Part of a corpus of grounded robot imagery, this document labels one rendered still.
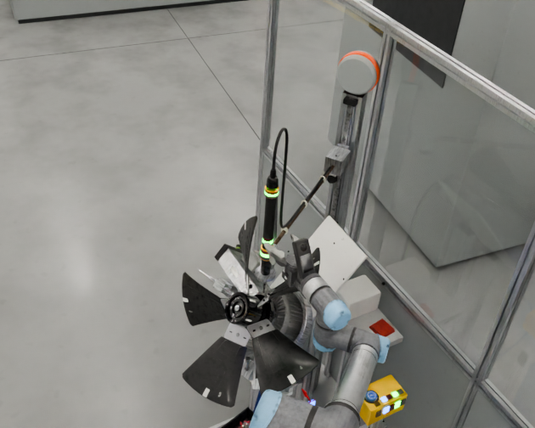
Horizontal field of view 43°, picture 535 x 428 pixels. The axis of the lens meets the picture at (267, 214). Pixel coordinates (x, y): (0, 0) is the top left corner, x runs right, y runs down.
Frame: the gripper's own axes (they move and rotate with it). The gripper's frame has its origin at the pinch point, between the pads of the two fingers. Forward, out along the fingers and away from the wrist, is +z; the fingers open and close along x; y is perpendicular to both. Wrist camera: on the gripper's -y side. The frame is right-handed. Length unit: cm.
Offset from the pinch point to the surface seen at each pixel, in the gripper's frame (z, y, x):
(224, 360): 9, 62, -13
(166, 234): 195, 166, 36
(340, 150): 43, 8, 52
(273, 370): -12.0, 48.1, -5.1
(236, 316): 13.2, 45.4, -6.7
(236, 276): 40, 55, 7
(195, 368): 13, 66, -23
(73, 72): 441, 166, 44
